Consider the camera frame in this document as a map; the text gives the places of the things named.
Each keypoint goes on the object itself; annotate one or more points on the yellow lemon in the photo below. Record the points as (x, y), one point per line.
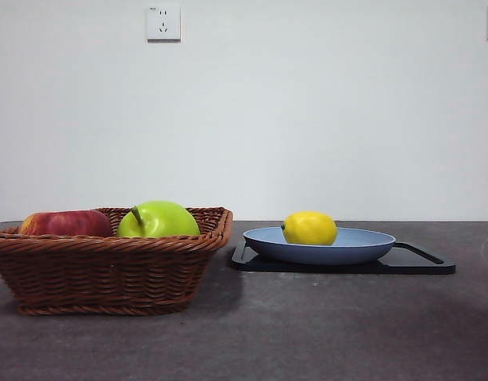
(311, 228)

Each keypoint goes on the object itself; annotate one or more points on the blue round plate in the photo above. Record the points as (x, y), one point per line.
(319, 254)

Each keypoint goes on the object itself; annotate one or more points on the brown wicker basket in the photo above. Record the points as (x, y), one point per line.
(108, 274)

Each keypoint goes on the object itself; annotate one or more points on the green apple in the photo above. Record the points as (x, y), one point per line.
(164, 220)

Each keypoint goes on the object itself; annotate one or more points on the red apple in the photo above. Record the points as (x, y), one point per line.
(65, 223)

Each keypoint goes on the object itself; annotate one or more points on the black rectangular tray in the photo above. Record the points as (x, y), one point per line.
(418, 264)

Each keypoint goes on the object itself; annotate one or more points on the white wall socket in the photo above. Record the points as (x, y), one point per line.
(163, 24)

